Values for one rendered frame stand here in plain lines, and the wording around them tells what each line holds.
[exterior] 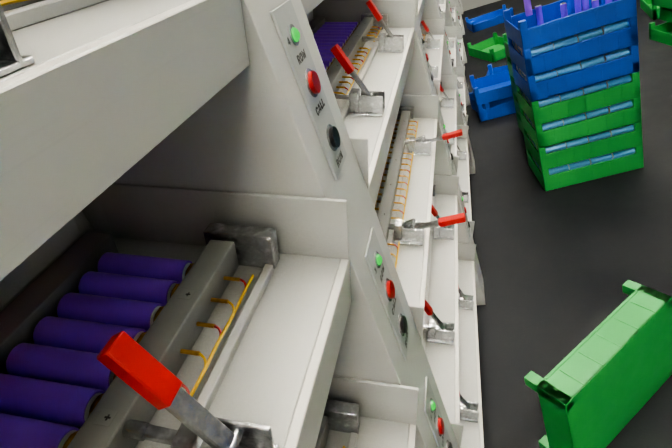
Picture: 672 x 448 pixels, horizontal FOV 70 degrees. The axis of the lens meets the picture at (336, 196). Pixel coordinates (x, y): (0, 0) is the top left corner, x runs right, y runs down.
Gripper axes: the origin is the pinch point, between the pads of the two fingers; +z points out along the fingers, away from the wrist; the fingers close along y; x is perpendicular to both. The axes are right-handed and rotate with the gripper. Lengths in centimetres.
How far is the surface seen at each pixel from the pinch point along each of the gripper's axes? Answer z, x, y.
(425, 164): 42, 68, -2
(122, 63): 32, 135, -26
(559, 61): 20.1, -8.2, -6.3
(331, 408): 59, 114, -17
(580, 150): 47, -22, -9
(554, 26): 11.0, -3.8, -6.1
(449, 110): 31.4, 0.0, 24.2
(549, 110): 33.7, -12.1, -2.4
